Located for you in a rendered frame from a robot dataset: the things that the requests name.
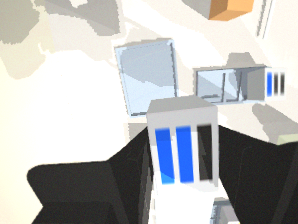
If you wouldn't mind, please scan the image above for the orange rectangular block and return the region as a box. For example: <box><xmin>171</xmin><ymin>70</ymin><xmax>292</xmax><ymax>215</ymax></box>
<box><xmin>208</xmin><ymin>0</ymin><xmax>254</xmax><ymax>22</ymax></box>

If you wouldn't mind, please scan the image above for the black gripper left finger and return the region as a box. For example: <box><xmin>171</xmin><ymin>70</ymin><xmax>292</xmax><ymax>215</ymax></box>
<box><xmin>26</xmin><ymin>127</ymin><xmax>154</xmax><ymax>224</ymax></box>

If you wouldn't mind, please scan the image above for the beige flat panel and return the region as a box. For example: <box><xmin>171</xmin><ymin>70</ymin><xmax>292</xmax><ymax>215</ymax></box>
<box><xmin>0</xmin><ymin>0</ymin><xmax>84</xmax><ymax>224</ymax></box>

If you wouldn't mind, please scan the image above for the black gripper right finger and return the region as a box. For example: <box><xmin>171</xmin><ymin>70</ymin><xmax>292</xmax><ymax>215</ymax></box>
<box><xmin>218</xmin><ymin>125</ymin><xmax>298</xmax><ymax>224</ymax></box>

